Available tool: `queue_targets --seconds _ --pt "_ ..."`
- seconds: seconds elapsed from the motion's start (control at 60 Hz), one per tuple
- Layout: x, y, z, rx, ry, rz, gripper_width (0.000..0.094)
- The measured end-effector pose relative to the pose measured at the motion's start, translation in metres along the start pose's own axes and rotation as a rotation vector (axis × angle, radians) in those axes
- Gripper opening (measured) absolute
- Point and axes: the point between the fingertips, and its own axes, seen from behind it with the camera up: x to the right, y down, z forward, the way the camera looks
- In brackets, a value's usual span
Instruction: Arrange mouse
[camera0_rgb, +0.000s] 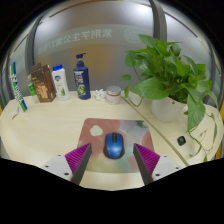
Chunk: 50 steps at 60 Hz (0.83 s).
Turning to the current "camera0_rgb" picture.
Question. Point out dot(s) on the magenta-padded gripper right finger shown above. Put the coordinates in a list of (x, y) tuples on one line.
[(148, 159)]

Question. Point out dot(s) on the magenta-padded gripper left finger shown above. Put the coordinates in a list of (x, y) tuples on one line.
[(77, 157)]

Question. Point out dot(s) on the blue and black computer mouse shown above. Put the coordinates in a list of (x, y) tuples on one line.
[(114, 146)]

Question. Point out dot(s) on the floral print mouse pad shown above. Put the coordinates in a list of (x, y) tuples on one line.
[(96, 131)]

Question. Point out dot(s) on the small black square object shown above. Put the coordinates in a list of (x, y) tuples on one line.
[(181, 140)]

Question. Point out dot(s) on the small white lidded jar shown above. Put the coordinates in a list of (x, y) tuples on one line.
[(113, 96)]

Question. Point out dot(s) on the green plant in white pot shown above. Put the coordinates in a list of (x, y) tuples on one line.
[(156, 86)]

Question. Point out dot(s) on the white bottle with blue cap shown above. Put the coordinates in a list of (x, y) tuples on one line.
[(61, 85)]

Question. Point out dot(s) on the dark blue pump bottle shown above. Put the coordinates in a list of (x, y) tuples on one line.
[(82, 81)]

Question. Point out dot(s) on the brown cardboard snack box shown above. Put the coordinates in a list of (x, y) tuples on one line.
[(44, 85)]

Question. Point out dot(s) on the clear bottle with green label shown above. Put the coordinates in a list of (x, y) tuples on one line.
[(32, 90)]

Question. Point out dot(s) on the white green shuttlecock tube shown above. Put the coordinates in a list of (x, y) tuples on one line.
[(18, 88)]

